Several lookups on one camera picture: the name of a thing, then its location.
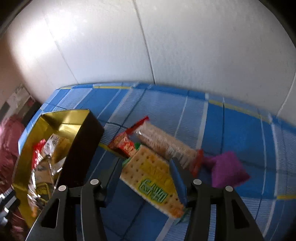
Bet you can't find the yellow black snack packet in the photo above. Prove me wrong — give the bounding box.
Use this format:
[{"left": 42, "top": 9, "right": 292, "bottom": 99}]
[{"left": 27, "top": 155, "right": 66, "bottom": 212}]

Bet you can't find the beige round pastry packet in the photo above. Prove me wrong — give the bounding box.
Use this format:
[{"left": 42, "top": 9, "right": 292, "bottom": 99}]
[{"left": 41, "top": 133, "right": 71, "bottom": 164}]

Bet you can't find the green yellow cracker pack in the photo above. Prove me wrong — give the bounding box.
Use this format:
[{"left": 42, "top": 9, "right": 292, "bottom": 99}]
[{"left": 120, "top": 145, "right": 185, "bottom": 219}]

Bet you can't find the red foil snack packet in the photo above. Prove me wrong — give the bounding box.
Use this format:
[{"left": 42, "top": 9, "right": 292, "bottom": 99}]
[{"left": 31, "top": 139, "right": 46, "bottom": 170}]

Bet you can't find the purple snack packet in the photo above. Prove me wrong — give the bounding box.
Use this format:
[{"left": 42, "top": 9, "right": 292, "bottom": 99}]
[{"left": 203, "top": 151, "right": 250, "bottom": 188}]

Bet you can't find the black and gold box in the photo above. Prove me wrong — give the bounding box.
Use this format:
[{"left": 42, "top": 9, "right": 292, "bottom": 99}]
[{"left": 12, "top": 109, "right": 104, "bottom": 227}]

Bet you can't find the pink cloth bundle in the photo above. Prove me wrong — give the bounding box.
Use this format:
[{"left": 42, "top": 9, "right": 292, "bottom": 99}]
[{"left": 0, "top": 115, "right": 25, "bottom": 193}]

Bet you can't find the red-ended biscuit roll pack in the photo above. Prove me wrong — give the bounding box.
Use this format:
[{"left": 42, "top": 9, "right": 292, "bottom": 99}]
[{"left": 107, "top": 115, "right": 205, "bottom": 178}]

